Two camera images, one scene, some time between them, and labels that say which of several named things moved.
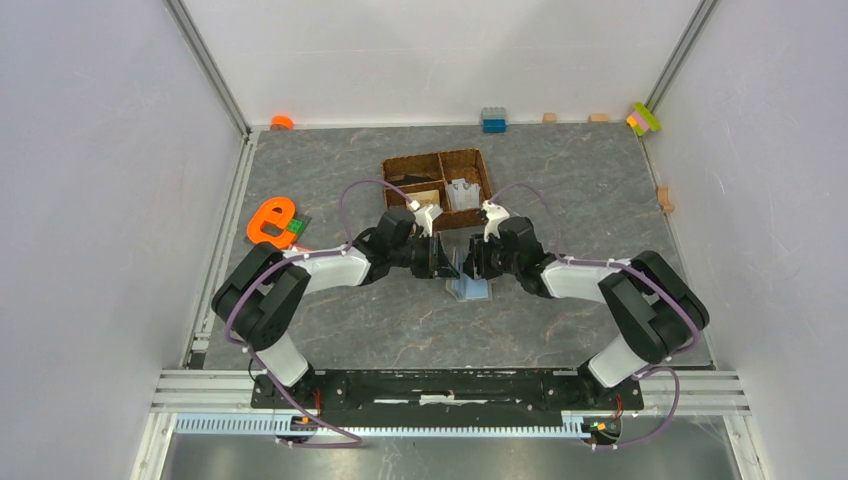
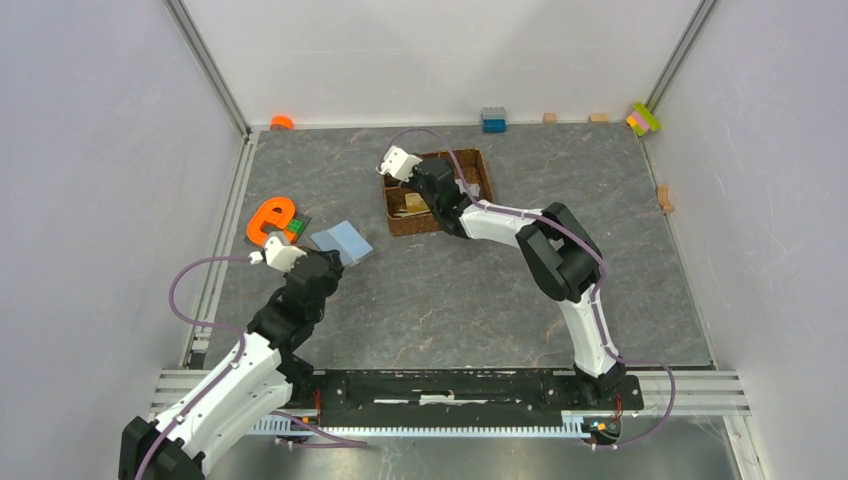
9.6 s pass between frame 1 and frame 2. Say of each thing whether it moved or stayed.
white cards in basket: stayed
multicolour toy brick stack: stayed
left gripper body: moved
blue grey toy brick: stayed
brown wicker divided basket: stayed
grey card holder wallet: moved
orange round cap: stayed
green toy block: stayed
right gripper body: moved
